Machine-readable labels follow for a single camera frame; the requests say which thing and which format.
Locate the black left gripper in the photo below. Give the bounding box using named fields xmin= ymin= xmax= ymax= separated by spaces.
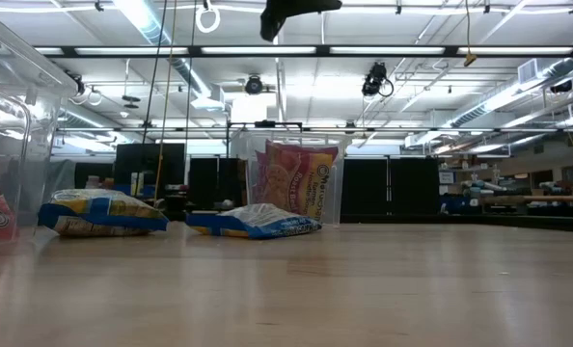
xmin=259 ymin=0 xmax=343 ymax=42

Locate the clear plastic bin with label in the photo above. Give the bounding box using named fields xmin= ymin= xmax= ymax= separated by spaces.
xmin=231 ymin=130 xmax=355 ymax=228

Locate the red Maruchan noodle pack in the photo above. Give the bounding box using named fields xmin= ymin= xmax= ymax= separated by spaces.
xmin=252 ymin=139 xmax=340 ymax=224

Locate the blue Maruchan noodle pack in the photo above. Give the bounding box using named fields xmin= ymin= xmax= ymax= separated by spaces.
xmin=185 ymin=202 xmax=323 ymax=241
xmin=38 ymin=188 xmax=171 ymax=237

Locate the black overhead light bar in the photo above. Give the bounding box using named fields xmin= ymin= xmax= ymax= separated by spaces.
xmin=33 ymin=44 xmax=573 ymax=60

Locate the black partition panel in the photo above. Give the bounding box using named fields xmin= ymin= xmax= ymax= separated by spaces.
xmin=341 ymin=157 xmax=390 ymax=216
xmin=390 ymin=157 xmax=441 ymax=216
xmin=188 ymin=156 xmax=242 ymax=211

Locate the black monitor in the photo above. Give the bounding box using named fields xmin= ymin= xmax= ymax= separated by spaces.
xmin=114 ymin=143 xmax=186 ymax=187

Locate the blue storage box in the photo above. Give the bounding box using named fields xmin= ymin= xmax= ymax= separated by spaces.
xmin=112 ymin=182 xmax=156 ymax=199

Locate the long wooden bench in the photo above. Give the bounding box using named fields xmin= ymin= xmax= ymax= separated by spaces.
xmin=478 ymin=194 xmax=573 ymax=203

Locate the black camera with cable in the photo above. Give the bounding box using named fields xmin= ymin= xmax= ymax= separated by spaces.
xmin=361 ymin=61 xmax=396 ymax=98

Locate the black round overhead camera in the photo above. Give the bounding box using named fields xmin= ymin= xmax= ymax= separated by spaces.
xmin=244 ymin=74 xmax=265 ymax=96

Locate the white cable loop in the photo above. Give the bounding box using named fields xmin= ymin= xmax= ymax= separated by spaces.
xmin=194 ymin=3 xmax=222 ymax=35

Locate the silver ventilation duct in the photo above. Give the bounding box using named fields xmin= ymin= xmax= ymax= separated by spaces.
xmin=115 ymin=0 xmax=213 ymax=100

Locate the black hanging cable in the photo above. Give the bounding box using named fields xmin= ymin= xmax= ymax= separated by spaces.
xmin=184 ymin=0 xmax=198 ymax=184
xmin=141 ymin=0 xmax=170 ymax=145

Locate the yellow tagged hanging cord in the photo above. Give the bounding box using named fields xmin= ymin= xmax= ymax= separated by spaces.
xmin=462 ymin=0 xmax=478 ymax=67

